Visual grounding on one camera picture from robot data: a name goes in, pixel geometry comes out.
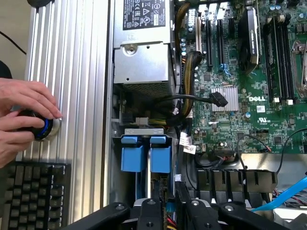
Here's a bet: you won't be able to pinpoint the white expansion slot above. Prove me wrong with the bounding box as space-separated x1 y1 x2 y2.
195 16 202 54

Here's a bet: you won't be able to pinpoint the black plastic fan shroud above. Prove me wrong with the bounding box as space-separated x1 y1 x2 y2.
196 168 278 201

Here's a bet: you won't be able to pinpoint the open grey PC case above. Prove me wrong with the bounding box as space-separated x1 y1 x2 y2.
103 0 307 230

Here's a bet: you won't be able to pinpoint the black graphics card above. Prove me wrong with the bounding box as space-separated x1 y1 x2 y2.
238 6 262 75

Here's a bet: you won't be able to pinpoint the blue disk bay carrier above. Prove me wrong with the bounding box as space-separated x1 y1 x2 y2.
149 135 172 173

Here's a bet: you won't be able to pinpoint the silver power supply unit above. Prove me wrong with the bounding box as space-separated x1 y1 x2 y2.
112 0 175 98

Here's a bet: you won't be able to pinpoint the yellow black braided wire bundle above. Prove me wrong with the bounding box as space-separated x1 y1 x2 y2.
174 4 202 116

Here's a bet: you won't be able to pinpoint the black round table foot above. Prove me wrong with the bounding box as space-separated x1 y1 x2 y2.
27 0 55 7

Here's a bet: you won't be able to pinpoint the thin black wire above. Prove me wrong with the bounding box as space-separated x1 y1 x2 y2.
275 127 307 173
236 134 273 171

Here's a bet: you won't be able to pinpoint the black expansion slot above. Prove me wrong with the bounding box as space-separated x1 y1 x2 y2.
216 18 225 66
205 18 214 68

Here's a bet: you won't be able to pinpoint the light blue flat wire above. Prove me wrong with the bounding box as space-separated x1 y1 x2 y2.
250 176 307 213

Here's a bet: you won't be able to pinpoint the black computer keyboard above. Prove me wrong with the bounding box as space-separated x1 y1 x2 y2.
0 161 72 230

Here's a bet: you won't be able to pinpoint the black RAM stick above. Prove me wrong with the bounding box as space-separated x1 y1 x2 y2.
263 17 281 104

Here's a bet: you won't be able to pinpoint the green Dell motherboard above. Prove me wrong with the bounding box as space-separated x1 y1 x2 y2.
177 0 307 155

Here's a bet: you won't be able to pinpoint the person's bare hand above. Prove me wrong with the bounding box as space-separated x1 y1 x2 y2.
0 78 63 169

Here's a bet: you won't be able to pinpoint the blue drive caddy latches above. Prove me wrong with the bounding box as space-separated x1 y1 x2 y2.
120 135 146 173

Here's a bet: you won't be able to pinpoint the metal CPU socket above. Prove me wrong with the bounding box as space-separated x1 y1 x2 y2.
291 39 307 92

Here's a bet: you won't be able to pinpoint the black wire with flat plug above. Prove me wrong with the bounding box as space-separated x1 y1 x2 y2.
153 92 229 109

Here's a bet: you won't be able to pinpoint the silver finned chipset heatsink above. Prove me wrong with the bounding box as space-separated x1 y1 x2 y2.
211 86 239 113

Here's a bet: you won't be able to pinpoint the thin black table cable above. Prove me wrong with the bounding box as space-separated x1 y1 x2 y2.
0 30 27 55

